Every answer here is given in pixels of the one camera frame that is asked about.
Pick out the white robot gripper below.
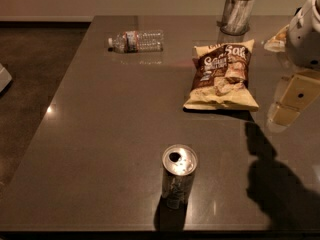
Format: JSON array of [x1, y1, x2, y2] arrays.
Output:
[[264, 0, 320, 133]]

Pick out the silver redbull can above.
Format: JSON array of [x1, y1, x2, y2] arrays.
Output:
[[162, 144, 198, 209]]

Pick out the brown and yellow chip bag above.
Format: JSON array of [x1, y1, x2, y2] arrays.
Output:
[[184, 39, 259, 111]]

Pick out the metal mesh cup holder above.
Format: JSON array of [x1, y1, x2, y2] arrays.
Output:
[[220, 0, 255, 36]]

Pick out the clear plastic water bottle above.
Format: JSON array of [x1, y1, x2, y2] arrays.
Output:
[[107, 30, 164, 53]]

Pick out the grey object at left edge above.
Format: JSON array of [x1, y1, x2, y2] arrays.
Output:
[[0, 63, 12, 92]]

